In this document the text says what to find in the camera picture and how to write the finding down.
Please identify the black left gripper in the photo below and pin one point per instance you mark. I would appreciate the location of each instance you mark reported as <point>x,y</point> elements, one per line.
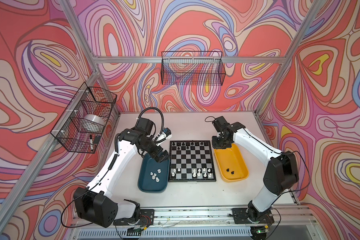
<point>162,156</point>

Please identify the black white chess board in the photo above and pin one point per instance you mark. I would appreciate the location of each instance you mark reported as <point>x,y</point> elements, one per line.
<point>191,161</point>

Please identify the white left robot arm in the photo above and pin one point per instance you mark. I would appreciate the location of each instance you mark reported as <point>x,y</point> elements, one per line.
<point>94,202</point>

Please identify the black wire basket back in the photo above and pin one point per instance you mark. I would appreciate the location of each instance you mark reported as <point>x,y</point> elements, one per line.
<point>192,68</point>

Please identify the yellow plastic tray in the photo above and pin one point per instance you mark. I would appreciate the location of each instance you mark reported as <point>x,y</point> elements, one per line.
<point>231,164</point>

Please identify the black wire basket left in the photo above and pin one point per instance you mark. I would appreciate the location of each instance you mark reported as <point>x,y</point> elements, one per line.
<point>72,131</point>

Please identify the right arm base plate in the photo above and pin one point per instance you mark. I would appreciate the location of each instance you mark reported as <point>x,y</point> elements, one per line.
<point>252,216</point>

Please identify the black wire basket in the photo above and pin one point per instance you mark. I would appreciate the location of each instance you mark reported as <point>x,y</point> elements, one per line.
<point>72,131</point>
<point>192,68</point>

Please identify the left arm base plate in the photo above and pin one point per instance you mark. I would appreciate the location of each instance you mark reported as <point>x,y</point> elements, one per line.
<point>141,218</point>

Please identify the silver tape roll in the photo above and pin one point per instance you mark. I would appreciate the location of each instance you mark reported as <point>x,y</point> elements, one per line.
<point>95,119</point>

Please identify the teal plastic tray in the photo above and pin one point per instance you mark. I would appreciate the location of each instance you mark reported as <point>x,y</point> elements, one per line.
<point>153,177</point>

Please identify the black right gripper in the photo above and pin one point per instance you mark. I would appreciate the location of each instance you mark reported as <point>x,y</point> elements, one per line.
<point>215,145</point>

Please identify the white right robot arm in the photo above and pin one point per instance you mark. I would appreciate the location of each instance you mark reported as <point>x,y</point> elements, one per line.
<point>281,167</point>

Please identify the black marker pen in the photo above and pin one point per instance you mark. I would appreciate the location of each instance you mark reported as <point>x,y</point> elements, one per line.
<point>91,143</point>

